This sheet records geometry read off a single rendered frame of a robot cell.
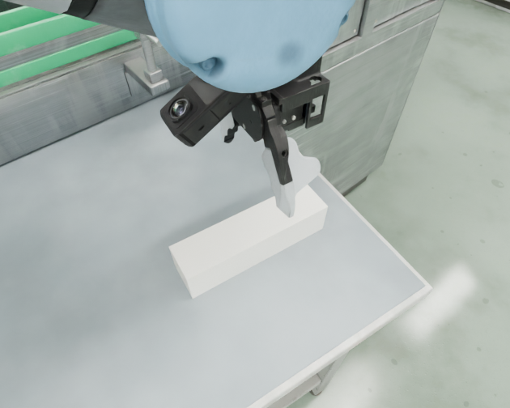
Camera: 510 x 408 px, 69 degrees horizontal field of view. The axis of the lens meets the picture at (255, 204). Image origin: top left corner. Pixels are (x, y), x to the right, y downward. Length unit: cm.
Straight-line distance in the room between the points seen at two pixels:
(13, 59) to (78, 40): 11
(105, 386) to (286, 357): 23
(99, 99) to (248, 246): 47
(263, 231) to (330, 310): 15
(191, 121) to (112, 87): 51
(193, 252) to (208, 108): 25
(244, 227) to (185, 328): 16
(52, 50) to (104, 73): 10
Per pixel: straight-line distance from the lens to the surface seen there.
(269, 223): 56
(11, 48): 78
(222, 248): 53
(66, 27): 79
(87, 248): 66
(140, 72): 79
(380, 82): 125
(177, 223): 64
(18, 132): 83
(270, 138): 37
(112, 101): 86
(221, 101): 35
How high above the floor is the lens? 126
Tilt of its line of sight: 52 degrees down
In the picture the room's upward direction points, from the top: straight up
